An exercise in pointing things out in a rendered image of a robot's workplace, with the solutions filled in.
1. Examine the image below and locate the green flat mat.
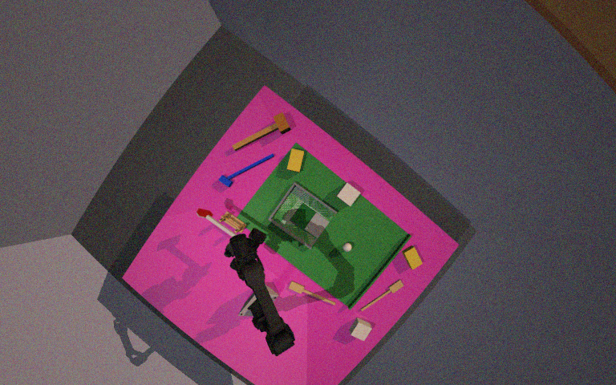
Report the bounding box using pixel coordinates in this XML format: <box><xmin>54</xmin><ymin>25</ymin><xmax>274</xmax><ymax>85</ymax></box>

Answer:
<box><xmin>237</xmin><ymin>143</ymin><xmax>408</xmax><ymax>306</ymax></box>

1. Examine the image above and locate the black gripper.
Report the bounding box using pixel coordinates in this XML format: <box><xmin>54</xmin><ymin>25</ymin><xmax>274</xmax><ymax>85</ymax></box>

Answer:
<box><xmin>230</xmin><ymin>228</ymin><xmax>267</xmax><ymax>270</ymax></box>

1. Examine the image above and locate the beige cube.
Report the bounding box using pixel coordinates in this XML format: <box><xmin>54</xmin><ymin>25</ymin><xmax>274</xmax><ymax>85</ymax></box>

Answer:
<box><xmin>336</xmin><ymin>182</ymin><xmax>360</xmax><ymax>206</ymax></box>
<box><xmin>350</xmin><ymin>318</ymin><xmax>372</xmax><ymax>341</ymax></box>

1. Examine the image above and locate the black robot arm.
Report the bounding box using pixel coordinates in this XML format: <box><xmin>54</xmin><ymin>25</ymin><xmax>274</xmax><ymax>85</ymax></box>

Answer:
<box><xmin>225</xmin><ymin>233</ymin><xmax>295</xmax><ymax>356</ymax></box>

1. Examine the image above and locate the yellow rectangular block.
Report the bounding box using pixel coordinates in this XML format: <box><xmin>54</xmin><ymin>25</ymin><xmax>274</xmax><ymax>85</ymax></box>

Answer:
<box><xmin>287</xmin><ymin>148</ymin><xmax>304</xmax><ymax>172</ymax></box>
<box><xmin>401</xmin><ymin>245</ymin><xmax>423</xmax><ymax>270</ymax></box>

